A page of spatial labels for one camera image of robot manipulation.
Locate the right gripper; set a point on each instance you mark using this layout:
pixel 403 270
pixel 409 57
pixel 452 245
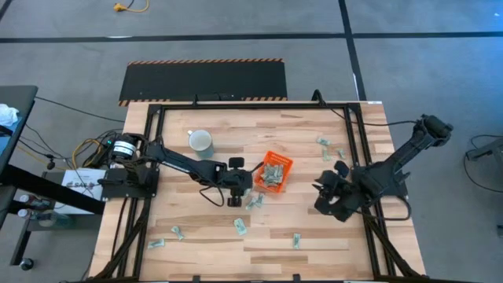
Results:
pixel 349 196

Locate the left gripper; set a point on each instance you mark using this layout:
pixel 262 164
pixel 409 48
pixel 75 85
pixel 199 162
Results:
pixel 237 181

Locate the packets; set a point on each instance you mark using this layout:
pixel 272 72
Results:
pixel 277 172
pixel 250 203

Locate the green stevia packet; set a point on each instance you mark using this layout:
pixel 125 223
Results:
pixel 259 199
pixel 156 243
pixel 296 241
pixel 340 153
pixel 267 172
pixel 324 141
pixel 326 155
pixel 240 226
pixel 271 182

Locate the orange plastic basket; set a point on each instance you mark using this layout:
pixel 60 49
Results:
pixel 281 158

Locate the candy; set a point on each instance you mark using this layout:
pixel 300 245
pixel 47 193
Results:
pixel 177 232

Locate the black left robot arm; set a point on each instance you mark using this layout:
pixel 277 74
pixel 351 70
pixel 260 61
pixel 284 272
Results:
pixel 177 159

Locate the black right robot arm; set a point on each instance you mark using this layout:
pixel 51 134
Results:
pixel 408 153

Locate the teal cup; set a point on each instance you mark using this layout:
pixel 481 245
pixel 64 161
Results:
pixel 201 142

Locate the black hazard-striped floor mat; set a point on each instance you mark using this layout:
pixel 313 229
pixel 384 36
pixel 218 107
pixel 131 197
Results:
pixel 204 80

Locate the white printed box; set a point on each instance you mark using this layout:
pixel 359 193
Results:
pixel 80 182

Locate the clear plastic bottle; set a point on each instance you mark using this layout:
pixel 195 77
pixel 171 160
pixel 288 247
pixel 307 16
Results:
pixel 47 218
pixel 35 201

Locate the black desk beam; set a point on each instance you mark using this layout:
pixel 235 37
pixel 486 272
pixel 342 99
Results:
pixel 39 184

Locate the black leg with caster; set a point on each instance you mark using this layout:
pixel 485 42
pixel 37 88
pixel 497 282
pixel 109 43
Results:
pixel 25 264

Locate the black desk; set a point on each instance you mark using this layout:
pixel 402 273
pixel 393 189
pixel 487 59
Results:
pixel 15 98

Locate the white cloth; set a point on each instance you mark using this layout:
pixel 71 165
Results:
pixel 8 114

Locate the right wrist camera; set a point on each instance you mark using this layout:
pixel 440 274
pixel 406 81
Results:
pixel 342 168

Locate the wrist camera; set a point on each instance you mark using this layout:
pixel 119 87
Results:
pixel 342 168
pixel 236 162

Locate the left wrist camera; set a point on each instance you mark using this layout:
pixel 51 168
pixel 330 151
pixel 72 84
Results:
pixel 236 162

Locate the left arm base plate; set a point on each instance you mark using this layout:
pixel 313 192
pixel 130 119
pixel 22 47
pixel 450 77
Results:
pixel 129 184

